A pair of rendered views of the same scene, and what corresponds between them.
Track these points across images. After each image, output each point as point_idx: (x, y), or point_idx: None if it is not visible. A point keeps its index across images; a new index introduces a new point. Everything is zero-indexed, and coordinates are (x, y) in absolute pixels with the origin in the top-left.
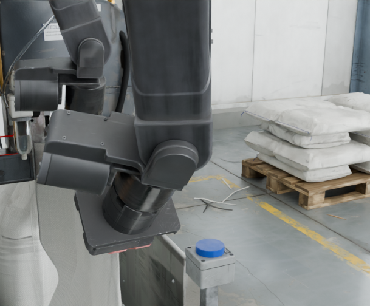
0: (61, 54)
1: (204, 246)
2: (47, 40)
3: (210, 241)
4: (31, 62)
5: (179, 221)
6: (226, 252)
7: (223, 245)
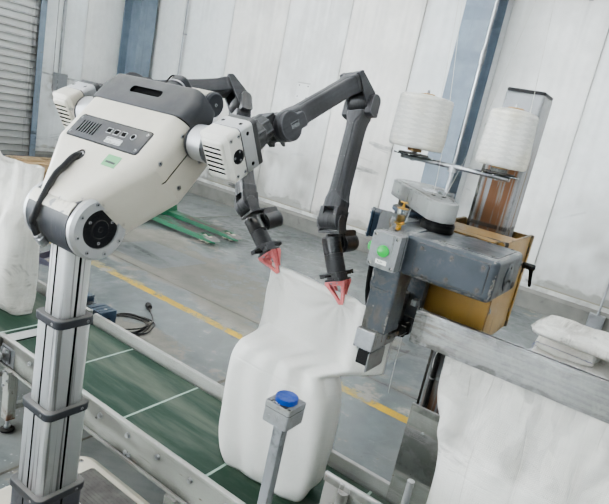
0: None
1: (290, 394)
2: None
3: (289, 399)
4: (348, 229)
5: (251, 251)
6: (273, 400)
7: (277, 396)
